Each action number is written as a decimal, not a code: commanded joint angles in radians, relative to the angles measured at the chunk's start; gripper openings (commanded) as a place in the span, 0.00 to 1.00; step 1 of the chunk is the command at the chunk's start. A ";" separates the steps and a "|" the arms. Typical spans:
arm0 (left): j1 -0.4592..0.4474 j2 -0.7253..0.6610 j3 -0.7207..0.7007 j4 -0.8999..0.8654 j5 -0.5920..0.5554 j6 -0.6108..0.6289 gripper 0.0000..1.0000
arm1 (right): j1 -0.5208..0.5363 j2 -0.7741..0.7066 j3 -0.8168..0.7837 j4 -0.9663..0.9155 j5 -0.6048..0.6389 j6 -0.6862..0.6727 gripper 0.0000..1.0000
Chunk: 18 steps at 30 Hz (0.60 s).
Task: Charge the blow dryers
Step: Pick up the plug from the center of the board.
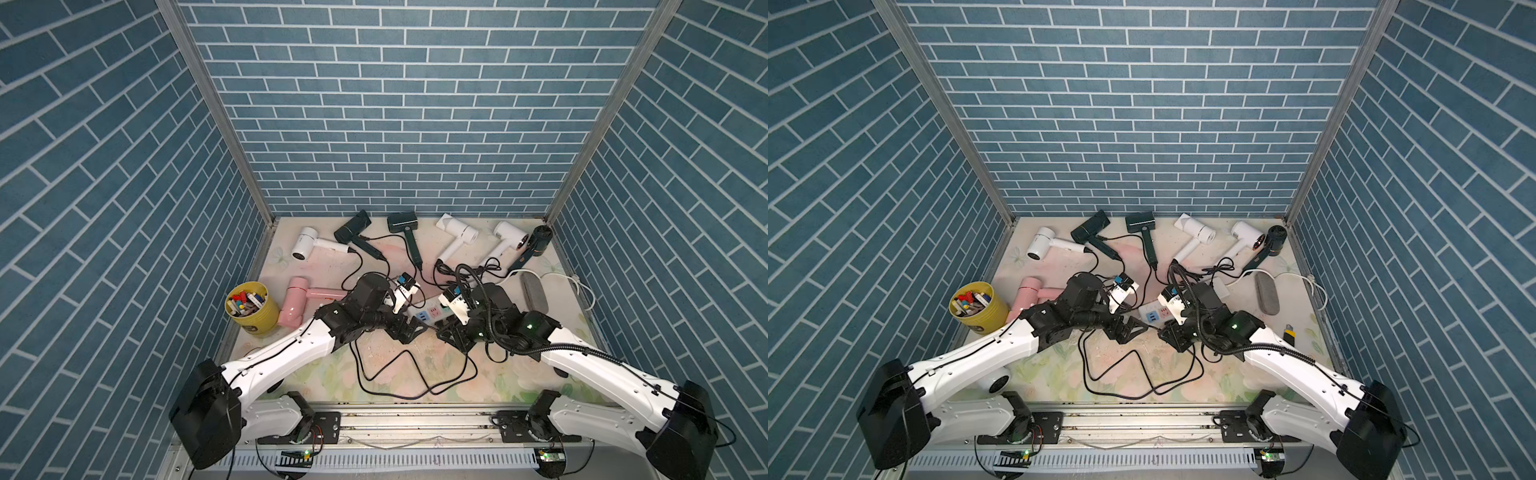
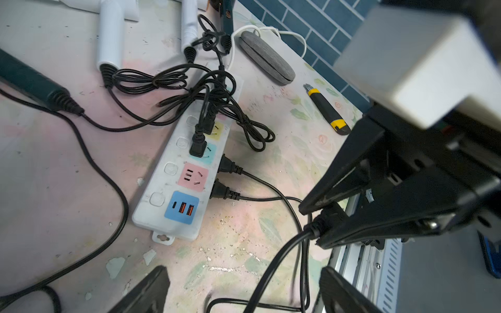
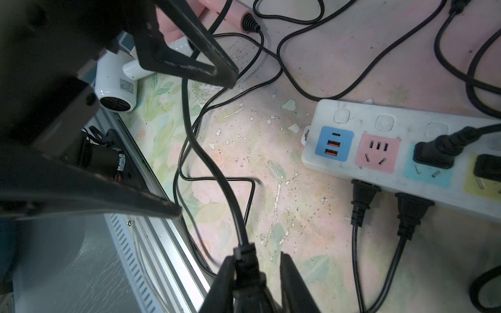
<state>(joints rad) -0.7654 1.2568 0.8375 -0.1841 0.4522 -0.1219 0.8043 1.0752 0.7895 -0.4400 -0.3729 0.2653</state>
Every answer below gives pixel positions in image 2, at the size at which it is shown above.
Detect white power strip coloured sockets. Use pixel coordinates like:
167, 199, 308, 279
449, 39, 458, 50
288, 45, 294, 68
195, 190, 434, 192
133, 100, 234, 246

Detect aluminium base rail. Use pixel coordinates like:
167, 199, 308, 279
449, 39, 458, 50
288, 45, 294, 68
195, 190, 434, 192
312, 191, 404, 313

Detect yellow black utility knife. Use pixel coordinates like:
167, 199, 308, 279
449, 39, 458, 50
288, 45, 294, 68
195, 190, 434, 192
303, 84, 351, 136

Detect white folding hair dryer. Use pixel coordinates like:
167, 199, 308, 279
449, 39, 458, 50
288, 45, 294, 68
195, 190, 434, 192
61, 0, 140, 88

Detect dark green dryer centre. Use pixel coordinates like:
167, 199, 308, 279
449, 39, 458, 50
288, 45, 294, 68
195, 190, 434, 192
1, 50, 85, 116

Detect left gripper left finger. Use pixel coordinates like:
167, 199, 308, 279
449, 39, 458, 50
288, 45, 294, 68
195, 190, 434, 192
109, 266, 170, 313

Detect white glossy hair dryer right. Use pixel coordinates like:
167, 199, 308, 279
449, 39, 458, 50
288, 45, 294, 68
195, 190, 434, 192
180, 0, 208, 63

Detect dark green dryer right corner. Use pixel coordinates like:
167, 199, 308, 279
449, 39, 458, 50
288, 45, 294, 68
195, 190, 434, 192
209, 0, 236, 55

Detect black power cord with plug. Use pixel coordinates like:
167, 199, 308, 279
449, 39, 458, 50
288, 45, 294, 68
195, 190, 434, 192
203, 201, 345, 313

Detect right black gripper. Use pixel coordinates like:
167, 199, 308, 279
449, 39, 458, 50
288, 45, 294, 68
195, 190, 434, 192
299, 1, 500, 249

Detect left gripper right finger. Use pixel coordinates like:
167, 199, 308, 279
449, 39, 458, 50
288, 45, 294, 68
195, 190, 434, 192
319, 267, 381, 313

